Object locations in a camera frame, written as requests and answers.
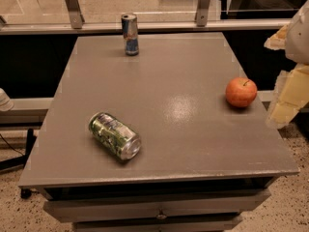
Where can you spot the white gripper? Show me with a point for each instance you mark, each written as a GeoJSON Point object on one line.
{"type": "Point", "coordinates": [298, 39]}

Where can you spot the blue silver redbull can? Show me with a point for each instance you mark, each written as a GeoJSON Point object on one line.
{"type": "Point", "coordinates": [130, 34]}

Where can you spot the green soda can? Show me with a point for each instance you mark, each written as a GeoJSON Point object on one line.
{"type": "Point", "coordinates": [118, 138]}

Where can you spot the red apple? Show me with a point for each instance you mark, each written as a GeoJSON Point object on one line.
{"type": "Point", "coordinates": [240, 92]}

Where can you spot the black stand base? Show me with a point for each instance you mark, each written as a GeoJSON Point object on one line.
{"type": "Point", "coordinates": [25, 193]}

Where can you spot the white object at left edge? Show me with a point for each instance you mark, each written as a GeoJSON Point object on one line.
{"type": "Point", "coordinates": [6, 103]}

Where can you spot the right metal railing post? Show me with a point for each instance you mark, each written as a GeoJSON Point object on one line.
{"type": "Point", "coordinates": [201, 17]}

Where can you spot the metal railing post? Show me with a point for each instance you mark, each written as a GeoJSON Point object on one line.
{"type": "Point", "coordinates": [201, 17]}
{"type": "Point", "coordinates": [75, 15]}

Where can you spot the left metal railing post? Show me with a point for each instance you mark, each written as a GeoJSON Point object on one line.
{"type": "Point", "coordinates": [75, 15]}

